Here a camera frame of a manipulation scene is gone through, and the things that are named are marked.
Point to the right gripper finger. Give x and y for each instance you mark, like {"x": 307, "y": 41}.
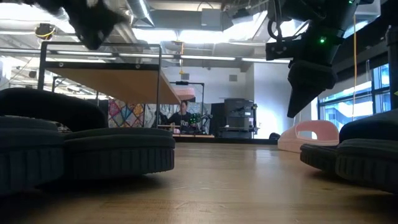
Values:
{"x": 314, "y": 77}
{"x": 290, "y": 107}

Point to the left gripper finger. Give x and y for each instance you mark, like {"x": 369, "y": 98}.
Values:
{"x": 90, "y": 28}
{"x": 109, "y": 21}

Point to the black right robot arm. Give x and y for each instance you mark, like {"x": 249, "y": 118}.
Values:
{"x": 311, "y": 12}

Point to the long ceiling light strip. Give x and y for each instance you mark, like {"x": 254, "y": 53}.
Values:
{"x": 207, "y": 58}
{"x": 265, "y": 60}
{"x": 84, "y": 53}
{"x": 146, "y": 55}

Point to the yellow black ceiling reel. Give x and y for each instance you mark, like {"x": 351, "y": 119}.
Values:
{"x": 45, "y": 31}

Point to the black dome object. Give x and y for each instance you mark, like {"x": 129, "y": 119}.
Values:
{"x": 274, "y": 136}

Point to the large black framed window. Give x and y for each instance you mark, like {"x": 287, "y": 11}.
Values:
{"x": 351, "y": 105}

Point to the black printer cabinet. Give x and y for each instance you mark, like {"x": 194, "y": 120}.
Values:
{"x": 236, "y": 116}

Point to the colourful patchwork quilt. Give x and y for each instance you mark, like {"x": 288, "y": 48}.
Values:
{"x": 124, "y": 113}

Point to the green background plant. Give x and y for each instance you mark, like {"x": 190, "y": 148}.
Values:
{"x": 195, "y": 119}

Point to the wooden background table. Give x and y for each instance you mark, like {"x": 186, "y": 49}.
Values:
{"x": 192, "y": 135}

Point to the gray hanging sheet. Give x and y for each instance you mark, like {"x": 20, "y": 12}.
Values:
{"x": 168, "y": 109}

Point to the person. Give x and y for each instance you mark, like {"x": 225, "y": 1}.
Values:
{"x": 182, "y": 119}

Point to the silver round ventilation duct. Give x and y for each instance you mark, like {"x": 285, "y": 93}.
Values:
{"x": 141, "y": 12}

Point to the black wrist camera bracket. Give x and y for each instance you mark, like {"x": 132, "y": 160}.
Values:
{"x": 281, "y": 49}

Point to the gray wall vent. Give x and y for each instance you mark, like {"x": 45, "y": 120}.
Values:
{"x": 185, "y": 76}
{"x": 233, "y": 77}

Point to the black table edge frame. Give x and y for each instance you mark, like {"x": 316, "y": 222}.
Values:
{"x": 224, "y": 140}

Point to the black rig post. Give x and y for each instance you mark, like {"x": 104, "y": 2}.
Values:
{"x": 393, "y": 68}

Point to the black metal stand frame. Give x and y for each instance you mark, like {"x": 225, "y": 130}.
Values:
{"x": 203, "y": 105}

